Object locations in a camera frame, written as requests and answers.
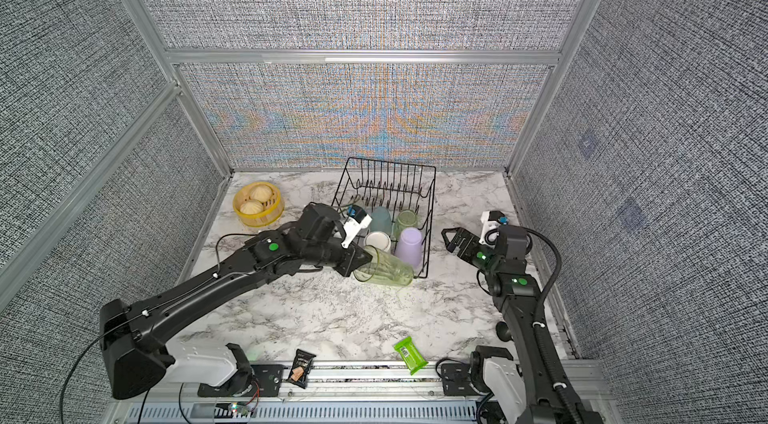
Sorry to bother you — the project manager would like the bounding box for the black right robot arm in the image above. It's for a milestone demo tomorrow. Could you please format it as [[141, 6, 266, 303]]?
[[441, 224, 603, 423]]

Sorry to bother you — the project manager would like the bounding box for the aluminium front rail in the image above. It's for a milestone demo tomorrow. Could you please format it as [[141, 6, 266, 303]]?
[[102, 358, 622, 423]]

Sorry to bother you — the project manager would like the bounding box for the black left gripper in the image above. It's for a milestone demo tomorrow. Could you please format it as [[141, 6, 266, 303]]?
[[306, 234, 377, 277]]

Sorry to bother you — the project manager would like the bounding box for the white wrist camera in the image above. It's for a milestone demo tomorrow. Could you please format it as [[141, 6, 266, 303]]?
[[341, 204, 372, 248], [479, 210, 509, 246]]

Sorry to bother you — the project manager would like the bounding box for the upper steamed bun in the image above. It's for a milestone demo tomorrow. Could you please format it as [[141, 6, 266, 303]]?
[[249, 184, 273, 203]]

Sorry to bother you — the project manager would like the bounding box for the black wire dish rack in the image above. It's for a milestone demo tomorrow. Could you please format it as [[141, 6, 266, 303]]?
[[331, 157, 437, 279]]

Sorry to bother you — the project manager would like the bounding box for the steamed bun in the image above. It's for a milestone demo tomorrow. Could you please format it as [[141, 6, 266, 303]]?
[[239, 200, 264, 215], [249, 184, 273, 203]]

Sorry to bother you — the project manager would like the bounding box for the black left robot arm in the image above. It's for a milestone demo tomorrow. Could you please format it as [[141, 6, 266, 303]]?
[[99, 202, 372, 400]]

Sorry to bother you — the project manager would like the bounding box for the lower steamed bun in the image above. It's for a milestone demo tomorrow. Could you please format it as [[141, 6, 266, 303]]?
[[239, 200, 264, 215]]

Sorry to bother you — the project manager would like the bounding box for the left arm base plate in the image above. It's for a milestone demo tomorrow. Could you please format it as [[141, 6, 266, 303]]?
[[197, 364, 285, 398]]

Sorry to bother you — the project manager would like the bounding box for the green snack packet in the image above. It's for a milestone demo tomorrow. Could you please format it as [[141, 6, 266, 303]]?
[[393, 336, 428, 376]]

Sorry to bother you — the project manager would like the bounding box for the black snack packet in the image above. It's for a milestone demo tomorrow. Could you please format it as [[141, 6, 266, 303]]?
[[287, 349, 316, 389]]

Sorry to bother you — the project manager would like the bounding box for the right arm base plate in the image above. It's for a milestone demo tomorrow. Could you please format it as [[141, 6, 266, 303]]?
[[437, 361, 481, 397]]

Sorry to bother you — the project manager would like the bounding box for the yellow bamboo steamer basket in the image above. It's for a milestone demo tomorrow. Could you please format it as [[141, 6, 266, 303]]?
[[232, 181, 285, 228]]

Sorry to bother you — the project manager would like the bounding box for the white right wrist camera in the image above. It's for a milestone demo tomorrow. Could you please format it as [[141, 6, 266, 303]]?
[[479, 210, 509, 246]]

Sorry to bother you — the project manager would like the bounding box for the teal translucent cup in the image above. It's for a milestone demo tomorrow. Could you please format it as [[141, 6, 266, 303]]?
[[369, 206, 393, 235]]

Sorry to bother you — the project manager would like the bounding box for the light green faceted glass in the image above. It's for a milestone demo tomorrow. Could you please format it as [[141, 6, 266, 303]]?
[[393, 209, 419, 240]]

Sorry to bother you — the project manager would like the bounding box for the lavender plastic cup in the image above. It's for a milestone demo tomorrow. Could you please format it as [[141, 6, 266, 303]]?
[[395, 227, 423, 273]]

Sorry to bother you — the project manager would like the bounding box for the green transparent glass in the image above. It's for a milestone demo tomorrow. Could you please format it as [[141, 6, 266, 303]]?
[[353, 245, 414, 287]]

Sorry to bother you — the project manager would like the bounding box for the white mug red inside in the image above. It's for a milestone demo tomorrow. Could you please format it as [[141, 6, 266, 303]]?
[[364, 231, 392, 252]]

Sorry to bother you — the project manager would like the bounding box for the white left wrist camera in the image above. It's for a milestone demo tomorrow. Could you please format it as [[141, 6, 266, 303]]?
[[341, 204, 372, 248]]

